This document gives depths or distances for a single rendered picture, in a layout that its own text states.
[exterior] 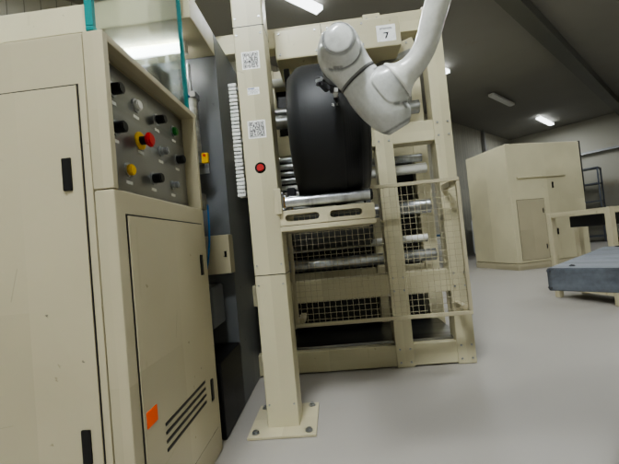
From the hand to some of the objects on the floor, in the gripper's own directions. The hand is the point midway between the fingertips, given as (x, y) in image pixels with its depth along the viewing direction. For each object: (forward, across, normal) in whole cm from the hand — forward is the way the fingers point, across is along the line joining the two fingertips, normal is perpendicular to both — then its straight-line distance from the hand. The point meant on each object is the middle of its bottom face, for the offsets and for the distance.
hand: (335, 90), depth 119 cm
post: (+12, +32, +127) cm, 132 cm away
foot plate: (+12, +32, +127) cm, 132 cm away
